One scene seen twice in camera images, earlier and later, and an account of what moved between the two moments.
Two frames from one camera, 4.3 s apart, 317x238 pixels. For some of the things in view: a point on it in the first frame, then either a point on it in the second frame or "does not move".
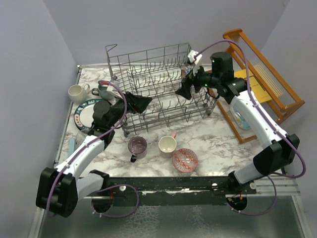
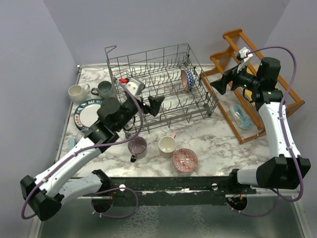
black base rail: [172, 191] does not move
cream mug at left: [78, 94] does not move
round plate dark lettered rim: [84, 113] does not move
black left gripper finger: [185, 90] -> [221, 85]
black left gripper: [136, 104] -> [155, 103]
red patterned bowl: [185, 160] does not move
